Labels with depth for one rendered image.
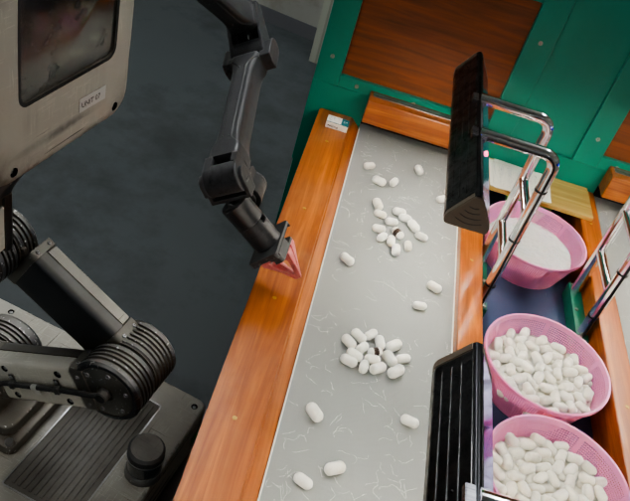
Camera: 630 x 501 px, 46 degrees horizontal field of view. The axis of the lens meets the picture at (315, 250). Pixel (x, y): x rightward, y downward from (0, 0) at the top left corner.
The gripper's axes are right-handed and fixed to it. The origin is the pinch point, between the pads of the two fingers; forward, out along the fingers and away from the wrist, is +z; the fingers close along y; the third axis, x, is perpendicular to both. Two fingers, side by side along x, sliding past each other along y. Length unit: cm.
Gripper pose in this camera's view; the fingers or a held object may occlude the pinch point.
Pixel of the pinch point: (296, 274)
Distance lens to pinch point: 145.9
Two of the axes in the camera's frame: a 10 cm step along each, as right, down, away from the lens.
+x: -8.0, 3.5, 4.8
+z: 5.7, 6.9, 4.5
